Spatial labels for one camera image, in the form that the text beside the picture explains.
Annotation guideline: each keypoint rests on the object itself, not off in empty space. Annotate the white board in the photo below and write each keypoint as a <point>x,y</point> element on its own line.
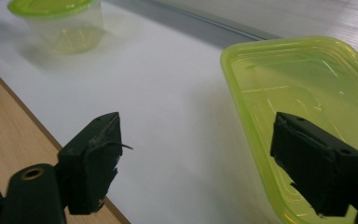
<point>152,93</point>

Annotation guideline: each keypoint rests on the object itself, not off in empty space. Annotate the rectangular green plastic container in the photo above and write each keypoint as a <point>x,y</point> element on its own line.
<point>292,77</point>

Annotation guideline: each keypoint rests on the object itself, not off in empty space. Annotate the round yellow-green bowl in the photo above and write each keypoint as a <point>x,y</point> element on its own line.
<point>68,34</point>

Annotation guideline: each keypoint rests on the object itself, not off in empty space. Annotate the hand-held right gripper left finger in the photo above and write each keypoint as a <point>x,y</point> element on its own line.
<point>87,174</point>

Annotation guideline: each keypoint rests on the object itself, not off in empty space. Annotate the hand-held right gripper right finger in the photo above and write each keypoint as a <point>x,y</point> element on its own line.
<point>317,161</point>

